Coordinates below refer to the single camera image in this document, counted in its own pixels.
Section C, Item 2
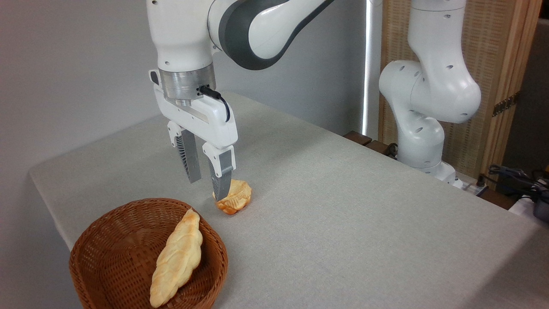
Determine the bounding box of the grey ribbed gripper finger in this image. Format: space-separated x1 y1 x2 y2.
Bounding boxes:
202 142 236 202
167 121 202 184

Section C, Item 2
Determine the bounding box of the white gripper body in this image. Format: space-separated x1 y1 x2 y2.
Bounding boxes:
154 84 238 150

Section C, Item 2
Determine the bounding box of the long braided bread loaf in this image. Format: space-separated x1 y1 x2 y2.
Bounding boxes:
150 209 203 308

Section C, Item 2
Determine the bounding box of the small round bread bun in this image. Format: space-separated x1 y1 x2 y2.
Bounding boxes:
213 179 252 215

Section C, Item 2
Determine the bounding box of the brown wicker basket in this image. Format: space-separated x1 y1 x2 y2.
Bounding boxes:
69 198 229 309

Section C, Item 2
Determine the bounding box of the dark brown wooden block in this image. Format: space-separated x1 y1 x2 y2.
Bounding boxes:
343 131 373 146
365 139 398 160

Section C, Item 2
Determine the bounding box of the white power strip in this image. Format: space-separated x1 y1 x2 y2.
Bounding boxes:
454 178 489 197

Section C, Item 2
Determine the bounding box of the metal screen hinge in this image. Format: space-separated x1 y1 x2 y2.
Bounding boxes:
492 92 520 117

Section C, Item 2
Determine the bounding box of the wooden woven folding screen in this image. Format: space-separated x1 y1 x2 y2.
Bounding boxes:
380 0 543 189

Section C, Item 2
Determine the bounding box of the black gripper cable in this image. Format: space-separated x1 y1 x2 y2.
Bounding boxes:
198 85 231 123

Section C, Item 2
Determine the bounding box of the black cable bundle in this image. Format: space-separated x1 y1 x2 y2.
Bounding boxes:
478 164 549 202

